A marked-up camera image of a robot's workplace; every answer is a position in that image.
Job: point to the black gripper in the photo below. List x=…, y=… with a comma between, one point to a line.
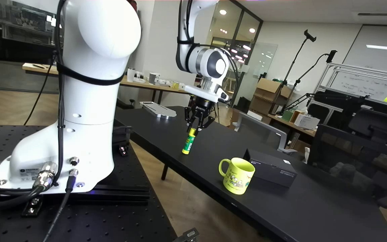
x=201, y=105

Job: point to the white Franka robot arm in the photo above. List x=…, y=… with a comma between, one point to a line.
x=92, y=89

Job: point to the yellow-green ceramic mug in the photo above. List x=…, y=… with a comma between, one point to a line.
x=237, y=175

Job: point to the black table leg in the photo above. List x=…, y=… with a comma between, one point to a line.
x=163, y=172

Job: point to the grey framed monitor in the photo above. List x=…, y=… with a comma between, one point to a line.
x=260, y=129

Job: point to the wooden table with black legs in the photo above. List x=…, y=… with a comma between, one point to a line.
x=133, y=82

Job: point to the brown cardboard box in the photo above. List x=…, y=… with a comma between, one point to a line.
x=271, y=94

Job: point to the black rectangular box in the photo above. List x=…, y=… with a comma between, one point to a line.
x=271, y=168

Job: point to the black microphone stand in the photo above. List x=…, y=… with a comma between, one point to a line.
x=296, y=62
x=314, y=74

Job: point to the black perforated base board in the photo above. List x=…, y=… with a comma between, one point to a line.
x=90, y=215

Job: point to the black office chair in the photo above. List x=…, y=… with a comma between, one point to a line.
x=358, y=148

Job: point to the white whiteboard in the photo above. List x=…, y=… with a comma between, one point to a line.
x=368, y=81

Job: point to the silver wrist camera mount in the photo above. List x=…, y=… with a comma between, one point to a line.
x=206, y=93

